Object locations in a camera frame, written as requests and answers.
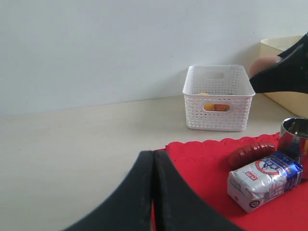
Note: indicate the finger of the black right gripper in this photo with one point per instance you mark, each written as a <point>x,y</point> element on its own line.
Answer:
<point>291,51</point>
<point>275,74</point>

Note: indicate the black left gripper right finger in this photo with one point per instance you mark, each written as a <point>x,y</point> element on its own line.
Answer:
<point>177,207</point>

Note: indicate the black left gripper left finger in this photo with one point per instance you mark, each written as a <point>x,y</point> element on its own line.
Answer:
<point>128,208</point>

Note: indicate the blue white milk carton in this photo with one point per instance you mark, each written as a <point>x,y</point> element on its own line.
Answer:
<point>263,180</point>

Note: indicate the yellow lemon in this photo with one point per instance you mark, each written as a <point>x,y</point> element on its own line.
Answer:
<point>208,107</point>

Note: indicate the cream plastic bin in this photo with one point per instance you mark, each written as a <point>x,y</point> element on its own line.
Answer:
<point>292,101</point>

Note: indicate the red scalloped table cloth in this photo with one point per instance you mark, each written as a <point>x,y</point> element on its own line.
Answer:
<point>204,166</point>

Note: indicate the stainless steel cup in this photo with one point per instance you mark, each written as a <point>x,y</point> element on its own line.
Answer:
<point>293,141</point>

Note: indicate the white perforated plastic basket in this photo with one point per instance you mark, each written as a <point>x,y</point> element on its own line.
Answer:
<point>225,84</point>

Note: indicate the red sausage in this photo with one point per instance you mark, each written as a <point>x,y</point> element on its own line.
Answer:
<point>250,153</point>

